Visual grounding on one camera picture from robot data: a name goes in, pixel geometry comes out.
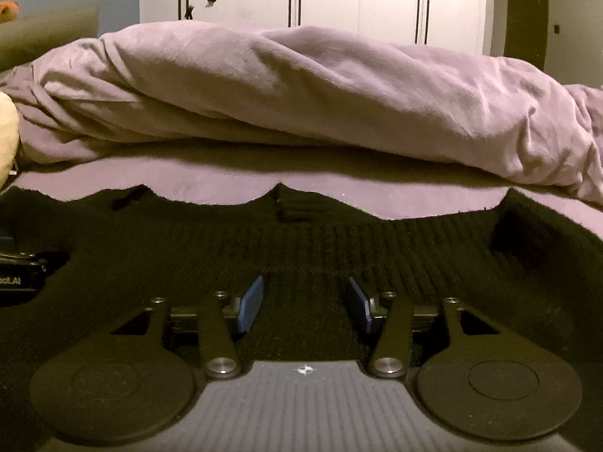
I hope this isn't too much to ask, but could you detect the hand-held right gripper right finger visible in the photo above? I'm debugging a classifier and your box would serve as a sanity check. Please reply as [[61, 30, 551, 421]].
[[347, 277, 491, 380]]

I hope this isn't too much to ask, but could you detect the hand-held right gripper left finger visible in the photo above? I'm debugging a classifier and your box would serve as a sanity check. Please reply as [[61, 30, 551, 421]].
[[110, 275, 265, 380]]

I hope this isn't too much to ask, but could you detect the black knit sweater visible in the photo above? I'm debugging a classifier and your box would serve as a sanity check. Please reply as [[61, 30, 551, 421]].
[[0, 183, 603, 452]]

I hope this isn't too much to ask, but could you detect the yellow kissing face pillow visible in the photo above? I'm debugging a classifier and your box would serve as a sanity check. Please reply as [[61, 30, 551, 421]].
[[0, 92, 20, 185]]

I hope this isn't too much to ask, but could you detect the purple duvet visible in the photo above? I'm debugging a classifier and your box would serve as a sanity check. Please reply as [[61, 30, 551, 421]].
[[0, 23, 603, 201]]

